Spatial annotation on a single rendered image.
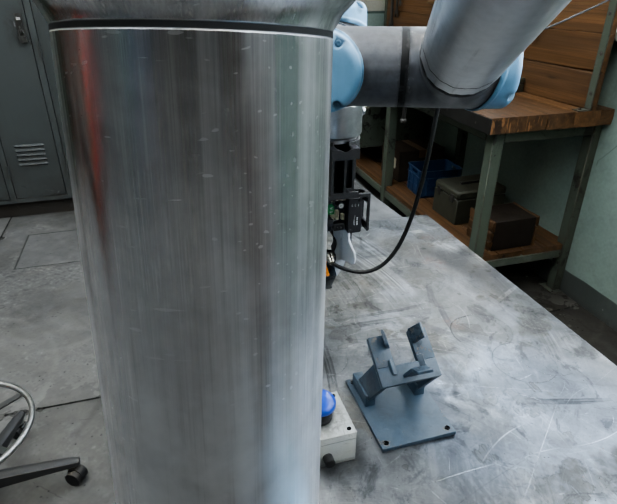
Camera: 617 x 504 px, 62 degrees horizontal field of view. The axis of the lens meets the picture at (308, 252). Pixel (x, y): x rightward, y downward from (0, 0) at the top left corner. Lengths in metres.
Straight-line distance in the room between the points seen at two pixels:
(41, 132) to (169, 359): 3.33
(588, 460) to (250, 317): 0.62
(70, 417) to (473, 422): 1.52
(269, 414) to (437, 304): 0.78
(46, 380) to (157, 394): 2.02
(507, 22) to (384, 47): 0.21
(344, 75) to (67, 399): 1.75
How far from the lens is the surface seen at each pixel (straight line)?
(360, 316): 0.89
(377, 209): 1.62
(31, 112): 3.46
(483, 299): 0.98
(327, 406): 0.62
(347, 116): 0.63
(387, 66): 0.51
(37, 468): 1.75
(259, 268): 0.15
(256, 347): 0.16
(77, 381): 2.14
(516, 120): 2.13
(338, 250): 0.74
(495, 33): 0.35
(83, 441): 1.90
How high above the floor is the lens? 1.30
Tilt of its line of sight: 28 degrees down
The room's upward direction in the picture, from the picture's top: straight up
